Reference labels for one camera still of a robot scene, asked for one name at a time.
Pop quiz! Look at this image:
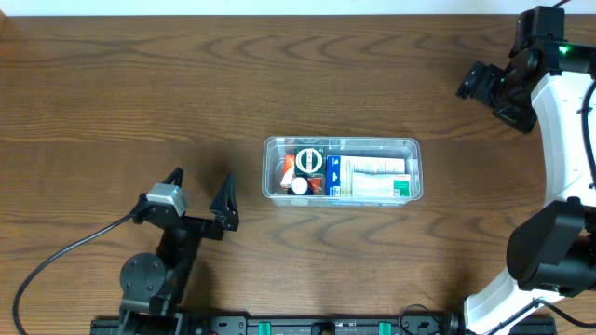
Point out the green square box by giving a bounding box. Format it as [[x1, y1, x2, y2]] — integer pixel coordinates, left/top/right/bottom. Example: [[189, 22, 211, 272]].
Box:
[[294, 147, 326, 177]]

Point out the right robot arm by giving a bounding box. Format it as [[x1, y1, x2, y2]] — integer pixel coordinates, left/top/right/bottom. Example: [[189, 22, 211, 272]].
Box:
[[456, 38, 595, 334]]

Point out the clear plastic container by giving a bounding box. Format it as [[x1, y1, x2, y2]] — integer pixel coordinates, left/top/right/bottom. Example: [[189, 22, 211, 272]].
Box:
[[262, 136, 424, 207]]

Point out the left black cable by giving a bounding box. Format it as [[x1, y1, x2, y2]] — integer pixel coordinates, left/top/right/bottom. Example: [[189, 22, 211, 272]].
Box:
[[12, 212, 136, 335]]

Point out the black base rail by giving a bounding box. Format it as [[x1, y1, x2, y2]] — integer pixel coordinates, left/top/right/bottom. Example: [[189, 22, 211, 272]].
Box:
[[89, 315, 559, 335]]

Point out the red cardboard box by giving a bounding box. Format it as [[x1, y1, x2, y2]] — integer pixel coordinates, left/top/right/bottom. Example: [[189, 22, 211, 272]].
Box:
[[279, 154, 324, 195]]

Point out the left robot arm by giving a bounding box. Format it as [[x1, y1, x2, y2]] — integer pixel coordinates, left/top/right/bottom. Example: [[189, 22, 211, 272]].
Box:
[[117, 167, 239, 335]]

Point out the dark bottle white cap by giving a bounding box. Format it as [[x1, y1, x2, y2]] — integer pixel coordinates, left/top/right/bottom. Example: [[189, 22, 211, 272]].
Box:
[[288, 177, 313, 195]]

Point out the blue illustrated box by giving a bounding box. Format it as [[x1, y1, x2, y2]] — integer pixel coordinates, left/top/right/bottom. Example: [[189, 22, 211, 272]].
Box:
[[326, 155, 408, 198]]

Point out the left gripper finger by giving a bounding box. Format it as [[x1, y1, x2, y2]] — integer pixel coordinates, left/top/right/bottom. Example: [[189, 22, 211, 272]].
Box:
[[210, 174, 239, 231], [163, 167, 183, 187]]

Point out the white green box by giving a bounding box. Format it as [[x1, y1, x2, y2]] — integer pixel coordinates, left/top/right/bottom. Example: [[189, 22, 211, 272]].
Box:
[[351, 173, 411, 197]]

